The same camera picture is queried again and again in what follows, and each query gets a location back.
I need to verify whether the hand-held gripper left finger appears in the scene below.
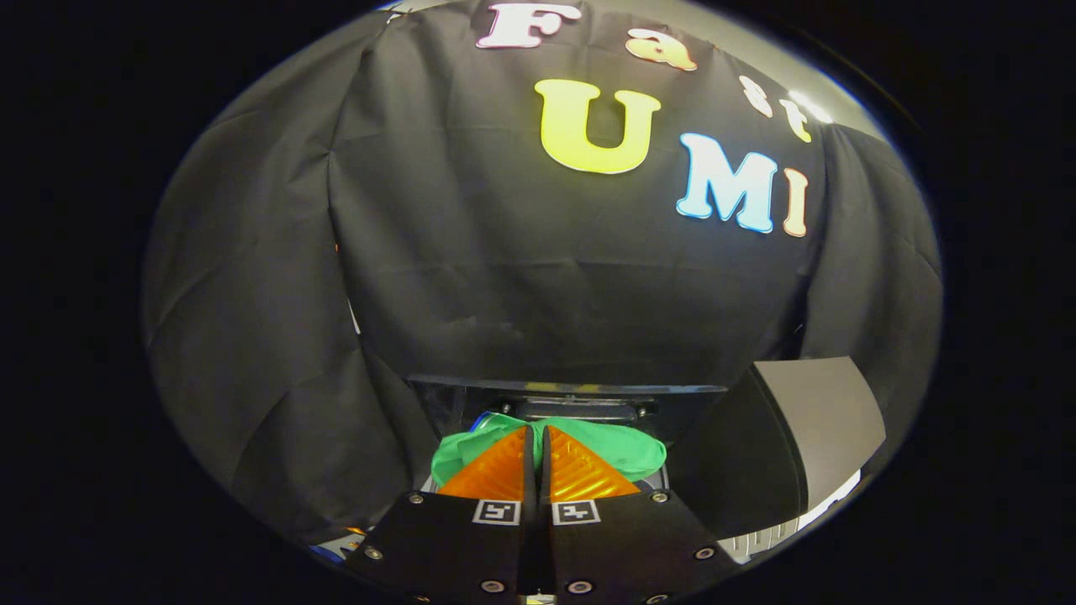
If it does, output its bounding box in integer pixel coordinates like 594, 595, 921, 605
345, 424, 537, 602

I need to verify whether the grey cabinet with black frame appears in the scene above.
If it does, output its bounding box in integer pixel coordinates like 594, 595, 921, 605
668, 356, 888, 566

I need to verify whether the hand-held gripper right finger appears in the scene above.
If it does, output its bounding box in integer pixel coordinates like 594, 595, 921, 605
541, 424, 741, 602

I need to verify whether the green polo shirt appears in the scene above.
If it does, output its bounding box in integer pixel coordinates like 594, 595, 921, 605
430, 412, 667, 489

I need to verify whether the black backdrop cloth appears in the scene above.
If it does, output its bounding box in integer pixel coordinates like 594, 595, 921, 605
143, 0, 942, 547

